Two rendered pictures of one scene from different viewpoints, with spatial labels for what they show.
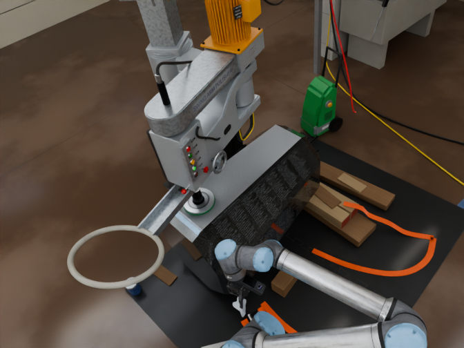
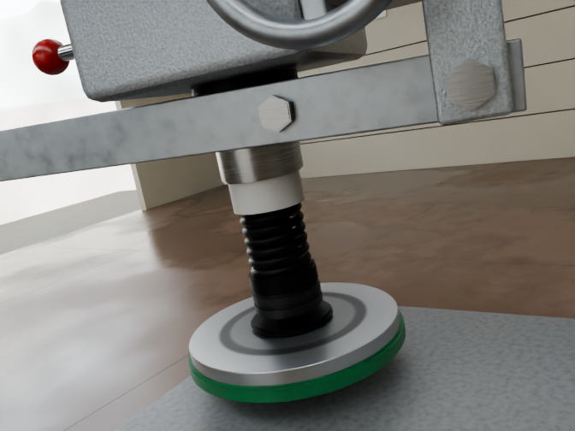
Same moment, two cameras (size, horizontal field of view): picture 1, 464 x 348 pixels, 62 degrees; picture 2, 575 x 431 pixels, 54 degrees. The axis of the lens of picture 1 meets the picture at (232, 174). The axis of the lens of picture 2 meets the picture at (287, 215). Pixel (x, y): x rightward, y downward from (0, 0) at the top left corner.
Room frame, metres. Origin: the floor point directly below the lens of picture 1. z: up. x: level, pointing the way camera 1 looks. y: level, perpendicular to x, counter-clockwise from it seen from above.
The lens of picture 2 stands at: (1.54, -0.26, 1.12)
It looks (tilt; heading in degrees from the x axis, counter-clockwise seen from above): 11 degrees down; 72
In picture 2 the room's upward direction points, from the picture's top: 11 degrees counter-clockwise
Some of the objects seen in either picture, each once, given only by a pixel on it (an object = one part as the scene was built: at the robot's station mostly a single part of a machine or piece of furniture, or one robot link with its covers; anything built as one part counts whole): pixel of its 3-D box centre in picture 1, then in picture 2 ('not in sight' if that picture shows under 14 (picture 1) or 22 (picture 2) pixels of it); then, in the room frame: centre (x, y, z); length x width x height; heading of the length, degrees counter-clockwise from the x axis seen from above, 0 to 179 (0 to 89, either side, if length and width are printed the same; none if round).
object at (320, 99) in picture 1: (320, 94); not in sight; (3.13, -1.04, 0.43); 0.35 x 0.35 x 0.87; 22
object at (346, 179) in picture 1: (351, 182); not in sight; (2.21, -1.06, 0.09); 0.25 x 0.10 x 0.01; 33
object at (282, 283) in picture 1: (288, 275); not in sight; (1.45, -0.27, 0.07); 0.30 x 0.12 x 0.12; 132
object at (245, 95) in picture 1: (239, 88); not in sight; (2.20, -0.17, 1.37); 0.19 x 0.19 x 0.20
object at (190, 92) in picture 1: (206, 79); not in sight; (1.96, 0.03, 1.64); 0.96 x 0.25 x 0.17; 140
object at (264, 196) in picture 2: not in sight; (265, 187); (1.69, 0.26, 1.05); 0.07 x 0.07 x 0.04
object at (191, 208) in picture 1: (198, 200); (293, 325); (1.69, 0.26, 0.90); 0.21 x 0.21 x 0.01
